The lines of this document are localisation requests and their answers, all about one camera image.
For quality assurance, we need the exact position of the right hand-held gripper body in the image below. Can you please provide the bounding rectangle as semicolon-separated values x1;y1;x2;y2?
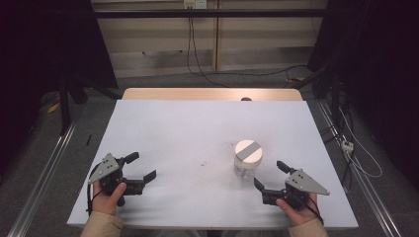
261;169;330;211

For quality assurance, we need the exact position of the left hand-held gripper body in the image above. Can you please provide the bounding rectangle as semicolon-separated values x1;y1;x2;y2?
88;152;146;207

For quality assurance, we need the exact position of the clear jar with white lid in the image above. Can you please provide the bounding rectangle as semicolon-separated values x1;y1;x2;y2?
233;139;264;179

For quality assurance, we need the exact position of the person's right hand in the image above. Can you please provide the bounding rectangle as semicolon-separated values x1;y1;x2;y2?
276;193;322;227

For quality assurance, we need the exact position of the person's left hand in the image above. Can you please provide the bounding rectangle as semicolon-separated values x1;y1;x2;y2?
91;182;128;217

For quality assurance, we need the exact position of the white table board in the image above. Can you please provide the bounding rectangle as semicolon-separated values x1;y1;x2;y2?
66;99;360;230

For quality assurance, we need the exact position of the white power strip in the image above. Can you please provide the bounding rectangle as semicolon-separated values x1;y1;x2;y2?
341;139;355;154

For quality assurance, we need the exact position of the black metal stand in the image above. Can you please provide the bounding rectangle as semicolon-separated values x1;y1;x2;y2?
58;73;90;136

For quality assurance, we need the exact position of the wooden table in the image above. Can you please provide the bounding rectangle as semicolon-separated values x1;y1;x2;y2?
122;87;304;102

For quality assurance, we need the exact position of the dark curtain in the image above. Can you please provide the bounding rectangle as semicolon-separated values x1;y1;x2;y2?
0;0;119;172
307;0;419;189

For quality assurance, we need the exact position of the black horizontal bar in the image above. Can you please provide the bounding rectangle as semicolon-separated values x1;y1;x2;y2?
93;8;327;19

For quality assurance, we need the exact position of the black wrist strap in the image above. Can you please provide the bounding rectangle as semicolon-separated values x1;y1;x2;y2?
305;194;325;226
86;163;104;217

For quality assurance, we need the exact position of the metal floor rail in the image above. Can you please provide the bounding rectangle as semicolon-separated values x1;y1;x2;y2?
317;100;403;237
6;121;79;237

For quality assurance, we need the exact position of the white cable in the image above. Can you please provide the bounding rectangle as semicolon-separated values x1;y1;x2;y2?
339;108;383;180

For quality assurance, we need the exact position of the black cable bundle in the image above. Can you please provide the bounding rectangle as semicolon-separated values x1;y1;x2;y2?
312;75;355;186

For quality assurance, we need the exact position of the white wall socket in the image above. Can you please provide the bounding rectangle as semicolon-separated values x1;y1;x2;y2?
183;0;208;10

